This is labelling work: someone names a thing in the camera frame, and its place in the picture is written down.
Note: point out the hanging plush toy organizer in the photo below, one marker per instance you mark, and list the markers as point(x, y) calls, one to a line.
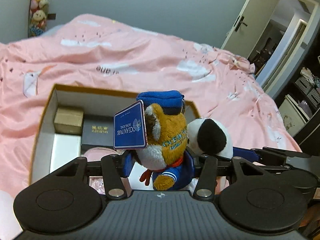
point(38, 17)

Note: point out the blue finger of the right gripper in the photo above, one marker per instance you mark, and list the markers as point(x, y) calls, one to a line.
point(247, 154)

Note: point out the small gold cube box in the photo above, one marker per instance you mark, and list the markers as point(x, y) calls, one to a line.
point(68, 120)

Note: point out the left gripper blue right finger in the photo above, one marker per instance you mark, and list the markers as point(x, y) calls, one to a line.
point(204, 172)

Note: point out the door with black handle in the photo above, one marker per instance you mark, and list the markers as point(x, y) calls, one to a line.
point(249, 26)

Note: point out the white rectangular box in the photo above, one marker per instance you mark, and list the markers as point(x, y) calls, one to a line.
point(65, 149)

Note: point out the pink printed duvet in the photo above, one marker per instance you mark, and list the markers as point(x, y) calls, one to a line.
point(93, 51)

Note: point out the brown plush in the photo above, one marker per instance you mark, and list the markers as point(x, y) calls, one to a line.
point(154, 128)

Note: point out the pink mini backpack pouch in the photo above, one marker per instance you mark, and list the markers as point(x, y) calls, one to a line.
point(96, 153)

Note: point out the dark grey gift box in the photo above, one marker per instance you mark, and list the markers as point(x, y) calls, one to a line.
point(97, 131)

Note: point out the orange cardboard storage box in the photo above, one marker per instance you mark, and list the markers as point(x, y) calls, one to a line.
point(93, 102)

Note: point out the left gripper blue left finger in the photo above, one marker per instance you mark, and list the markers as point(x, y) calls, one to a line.
point(115, 171)

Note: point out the black and white plush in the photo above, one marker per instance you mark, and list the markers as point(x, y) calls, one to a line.
point(210, 137)

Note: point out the shelf unit with items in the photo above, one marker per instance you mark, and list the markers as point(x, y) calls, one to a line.
point(298, 101)

